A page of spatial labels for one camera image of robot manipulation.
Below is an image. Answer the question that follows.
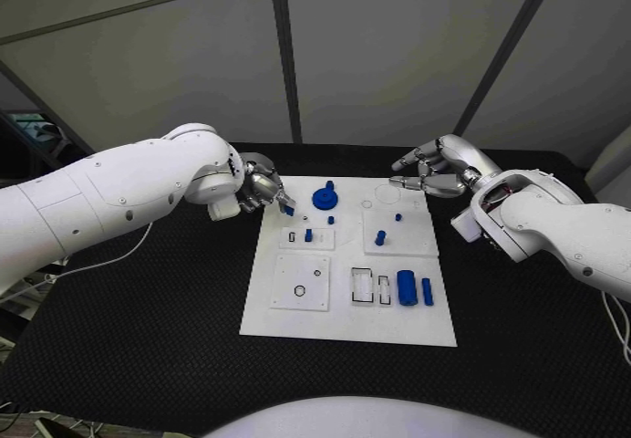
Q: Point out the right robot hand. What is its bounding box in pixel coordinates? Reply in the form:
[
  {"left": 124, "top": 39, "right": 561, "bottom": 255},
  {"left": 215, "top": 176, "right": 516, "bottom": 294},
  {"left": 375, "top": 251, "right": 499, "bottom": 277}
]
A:
[{"left": 388, "top": 133, "right": 503, "bottom": 199}]

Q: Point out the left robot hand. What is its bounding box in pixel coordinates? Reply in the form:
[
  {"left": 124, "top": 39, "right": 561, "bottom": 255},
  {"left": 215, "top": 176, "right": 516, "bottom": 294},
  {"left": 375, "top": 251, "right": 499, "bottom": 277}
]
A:
[{"left": 234, "top": 151, "right": 298, "bottom": 214}]

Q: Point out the white task board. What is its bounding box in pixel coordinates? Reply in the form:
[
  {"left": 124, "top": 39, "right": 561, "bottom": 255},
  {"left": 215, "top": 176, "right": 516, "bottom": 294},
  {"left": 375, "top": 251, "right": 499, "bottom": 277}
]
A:
[{"left": 238, "top": 175, "right": 458, "bottom": 348}]

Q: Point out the blue gear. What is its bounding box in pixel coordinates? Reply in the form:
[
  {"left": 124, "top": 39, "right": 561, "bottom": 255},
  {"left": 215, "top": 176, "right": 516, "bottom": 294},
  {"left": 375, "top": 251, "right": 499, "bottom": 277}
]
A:
[{"left": 311, "top": 187, "right": 340, "bottom": 211}]

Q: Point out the thick blue cylinder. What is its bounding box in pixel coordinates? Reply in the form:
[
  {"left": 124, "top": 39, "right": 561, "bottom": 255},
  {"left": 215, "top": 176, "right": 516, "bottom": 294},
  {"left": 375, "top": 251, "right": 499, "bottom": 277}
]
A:
[{"left": 396, "top": 269, "right": 419, "bottom": 307}]

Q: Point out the white cable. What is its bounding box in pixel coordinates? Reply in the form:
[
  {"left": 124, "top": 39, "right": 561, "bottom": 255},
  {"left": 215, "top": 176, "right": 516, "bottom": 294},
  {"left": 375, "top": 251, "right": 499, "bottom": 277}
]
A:
[
  {"left": 601, "top": 290, "right": 631, "bottom": 366},
  {"left": 0, "top": 222, "right": 154, "bottom": 304}
]

